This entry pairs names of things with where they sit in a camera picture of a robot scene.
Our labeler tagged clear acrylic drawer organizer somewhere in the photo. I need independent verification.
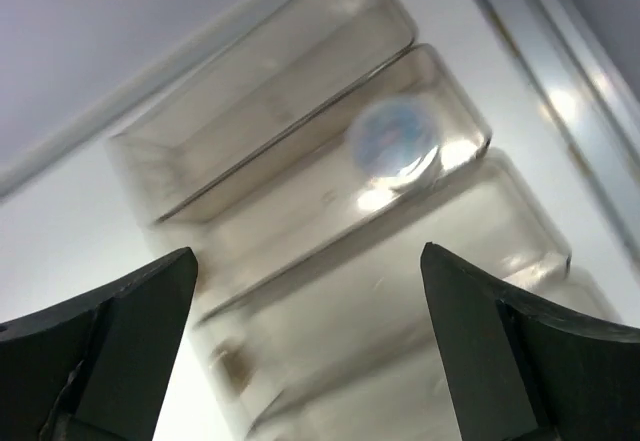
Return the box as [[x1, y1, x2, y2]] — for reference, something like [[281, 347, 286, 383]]
[[113, 0, 614, 440]]

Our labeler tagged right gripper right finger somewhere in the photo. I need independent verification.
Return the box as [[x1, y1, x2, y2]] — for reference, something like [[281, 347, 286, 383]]
[[420, 243, 639, 440]]

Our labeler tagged paperclip jar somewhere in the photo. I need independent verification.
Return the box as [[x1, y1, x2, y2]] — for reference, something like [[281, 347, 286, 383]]
[[346, 95, 443, 191]]

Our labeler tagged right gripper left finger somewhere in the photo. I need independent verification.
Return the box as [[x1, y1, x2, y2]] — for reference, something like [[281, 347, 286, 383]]
[[1, 248, 198, 440]]

